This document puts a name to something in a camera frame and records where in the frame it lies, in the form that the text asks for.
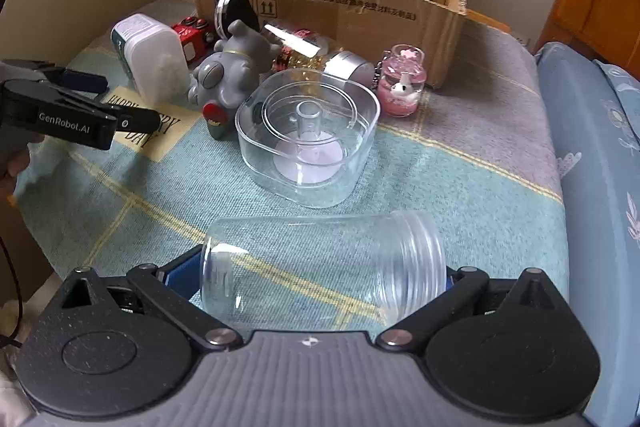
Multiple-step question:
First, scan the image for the orange wooden board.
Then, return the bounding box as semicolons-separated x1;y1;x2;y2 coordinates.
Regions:
465;9;512;34

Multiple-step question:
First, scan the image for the clear square plastic container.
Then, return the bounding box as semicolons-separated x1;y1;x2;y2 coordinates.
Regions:
235;69;382;208

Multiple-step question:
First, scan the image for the black oval compact mirror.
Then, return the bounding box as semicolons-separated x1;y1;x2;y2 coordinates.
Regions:
214;0;261;42

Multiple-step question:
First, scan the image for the pink jar keychain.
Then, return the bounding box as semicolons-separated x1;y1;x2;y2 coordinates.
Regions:
372;44;428;118

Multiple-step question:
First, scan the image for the person's left hand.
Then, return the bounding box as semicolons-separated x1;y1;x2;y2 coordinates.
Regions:
0;136;46;208

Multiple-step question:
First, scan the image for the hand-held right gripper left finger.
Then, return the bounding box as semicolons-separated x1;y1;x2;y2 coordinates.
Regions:
60;246;243;350

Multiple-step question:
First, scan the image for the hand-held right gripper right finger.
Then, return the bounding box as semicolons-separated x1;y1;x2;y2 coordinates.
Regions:
375;265;571;353

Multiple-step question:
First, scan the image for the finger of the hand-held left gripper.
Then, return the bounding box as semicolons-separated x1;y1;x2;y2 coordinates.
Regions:
106;103;162;136
47;64;110;96

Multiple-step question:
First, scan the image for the white and green bottle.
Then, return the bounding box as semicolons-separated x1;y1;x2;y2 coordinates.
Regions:
111;13;192;108

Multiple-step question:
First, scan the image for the clear plastic jar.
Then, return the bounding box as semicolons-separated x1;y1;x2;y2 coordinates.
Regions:
200;209;447;328

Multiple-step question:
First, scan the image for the red toy car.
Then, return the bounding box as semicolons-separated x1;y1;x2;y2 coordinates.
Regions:
171;17;217;68

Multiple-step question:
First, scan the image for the blue floral pillow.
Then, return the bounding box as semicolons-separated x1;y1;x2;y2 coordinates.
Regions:
534;42;640;427

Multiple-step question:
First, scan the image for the capsule bottle with silver cap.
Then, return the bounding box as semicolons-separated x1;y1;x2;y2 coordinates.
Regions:
264;23;376;90

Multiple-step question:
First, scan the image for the cardboard box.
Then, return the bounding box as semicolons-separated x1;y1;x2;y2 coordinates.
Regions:
189;0;468;90

